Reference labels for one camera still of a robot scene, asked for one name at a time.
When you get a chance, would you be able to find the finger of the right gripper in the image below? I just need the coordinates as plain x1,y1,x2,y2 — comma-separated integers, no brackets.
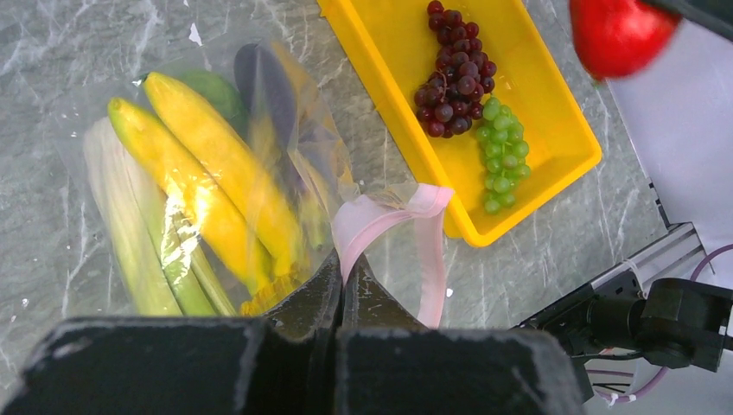
644,0,732,42

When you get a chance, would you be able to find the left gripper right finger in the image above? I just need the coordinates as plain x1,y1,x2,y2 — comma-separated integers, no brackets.
334,258,583,414

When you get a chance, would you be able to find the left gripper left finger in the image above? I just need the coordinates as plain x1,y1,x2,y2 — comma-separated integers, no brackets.
3,253,341,414

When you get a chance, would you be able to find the red mango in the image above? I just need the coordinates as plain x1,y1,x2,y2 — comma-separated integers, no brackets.
569,0,682,81

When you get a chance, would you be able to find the celery stalk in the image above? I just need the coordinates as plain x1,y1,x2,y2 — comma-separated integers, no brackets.
82,117,236,316

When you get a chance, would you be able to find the clear zip top bag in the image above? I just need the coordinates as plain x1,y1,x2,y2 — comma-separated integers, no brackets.
51,40,453,328

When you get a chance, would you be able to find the yellow banana bunch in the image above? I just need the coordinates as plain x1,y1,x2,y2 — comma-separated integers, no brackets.
107,72,307,316

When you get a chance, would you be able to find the green bumpy citrus fruit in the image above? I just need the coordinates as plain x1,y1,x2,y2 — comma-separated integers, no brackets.
176,69,248,138

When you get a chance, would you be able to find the dark purple eggplant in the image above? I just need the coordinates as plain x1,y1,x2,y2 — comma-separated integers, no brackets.
233,43,305,203

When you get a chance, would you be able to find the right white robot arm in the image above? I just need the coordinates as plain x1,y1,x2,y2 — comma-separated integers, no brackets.
521,1,732,404

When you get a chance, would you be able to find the green grape bunch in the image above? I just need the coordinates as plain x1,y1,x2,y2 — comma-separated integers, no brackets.
476,97,531,214

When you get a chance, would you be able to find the purple grape bunch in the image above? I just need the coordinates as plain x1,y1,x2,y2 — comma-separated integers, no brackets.
413,1,497,138

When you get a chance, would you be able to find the yellow plastic tray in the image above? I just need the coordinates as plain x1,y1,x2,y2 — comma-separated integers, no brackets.
320,1,602,247

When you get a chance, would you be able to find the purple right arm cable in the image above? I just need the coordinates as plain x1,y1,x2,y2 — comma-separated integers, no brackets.
586,244,733,405

